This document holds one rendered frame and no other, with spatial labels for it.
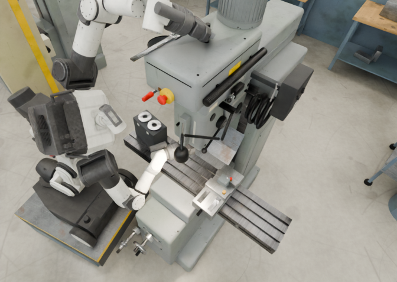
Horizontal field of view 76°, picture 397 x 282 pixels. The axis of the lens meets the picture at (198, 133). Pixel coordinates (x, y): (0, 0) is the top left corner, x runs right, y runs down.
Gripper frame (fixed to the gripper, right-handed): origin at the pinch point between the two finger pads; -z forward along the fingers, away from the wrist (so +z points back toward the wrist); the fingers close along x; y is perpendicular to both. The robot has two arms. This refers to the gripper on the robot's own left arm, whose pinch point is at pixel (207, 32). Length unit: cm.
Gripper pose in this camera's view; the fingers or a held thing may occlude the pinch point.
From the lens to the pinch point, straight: 103.1
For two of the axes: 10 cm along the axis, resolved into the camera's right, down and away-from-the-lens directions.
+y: 5.0, -7.2, -4.9
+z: -7.1, -0.2, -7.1
